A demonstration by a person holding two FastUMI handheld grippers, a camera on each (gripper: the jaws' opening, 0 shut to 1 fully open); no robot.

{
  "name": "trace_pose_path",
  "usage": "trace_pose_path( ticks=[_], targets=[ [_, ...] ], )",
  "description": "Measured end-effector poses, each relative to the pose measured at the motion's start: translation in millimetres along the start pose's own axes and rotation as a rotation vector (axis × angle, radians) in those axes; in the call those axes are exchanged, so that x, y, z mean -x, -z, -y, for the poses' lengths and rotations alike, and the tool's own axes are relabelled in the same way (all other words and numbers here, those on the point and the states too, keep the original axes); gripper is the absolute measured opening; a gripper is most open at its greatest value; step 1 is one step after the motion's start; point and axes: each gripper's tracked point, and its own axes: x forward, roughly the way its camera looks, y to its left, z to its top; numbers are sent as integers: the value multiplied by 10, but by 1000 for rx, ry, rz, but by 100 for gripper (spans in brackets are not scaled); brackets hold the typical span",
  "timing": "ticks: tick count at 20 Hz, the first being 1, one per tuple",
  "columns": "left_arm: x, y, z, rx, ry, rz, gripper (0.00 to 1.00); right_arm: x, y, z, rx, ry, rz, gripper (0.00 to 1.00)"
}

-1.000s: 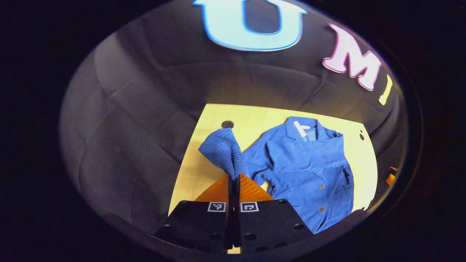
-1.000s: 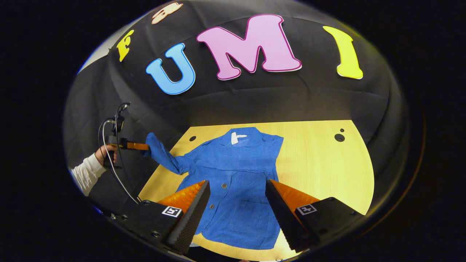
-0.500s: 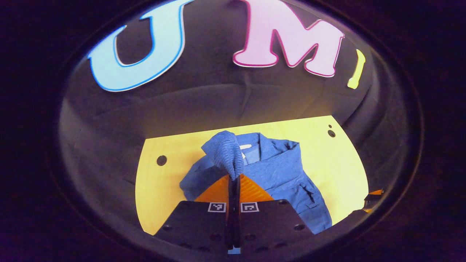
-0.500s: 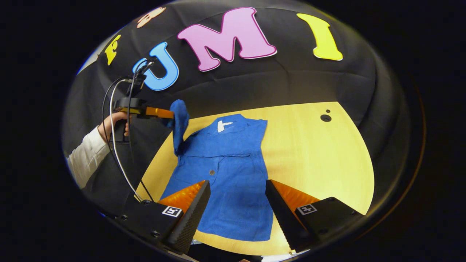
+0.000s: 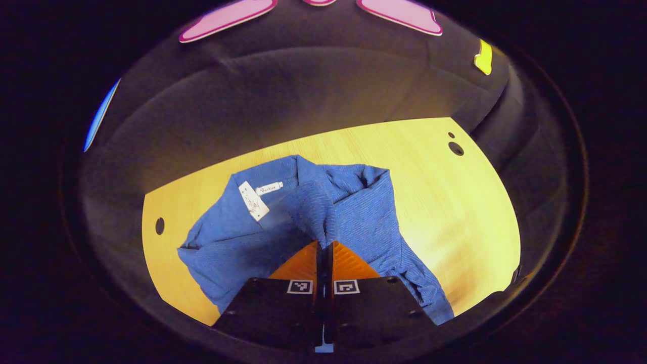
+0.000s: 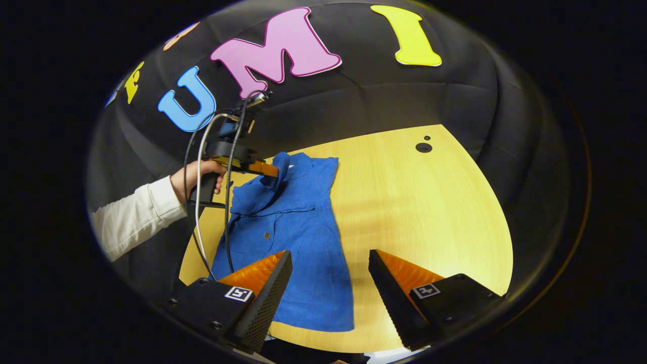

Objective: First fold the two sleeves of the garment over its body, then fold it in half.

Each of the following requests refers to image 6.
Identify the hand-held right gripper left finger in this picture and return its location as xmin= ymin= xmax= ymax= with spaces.
xmin=167 ymin=249 xmax=294 ymax=354

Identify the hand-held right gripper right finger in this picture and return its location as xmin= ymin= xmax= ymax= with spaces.
xmin=367 ymin=248 xmax=507 ymax=352

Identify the blue knit cardigan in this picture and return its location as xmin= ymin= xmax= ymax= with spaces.
xmin=210 ymin=152 xmax=354 ymax=333

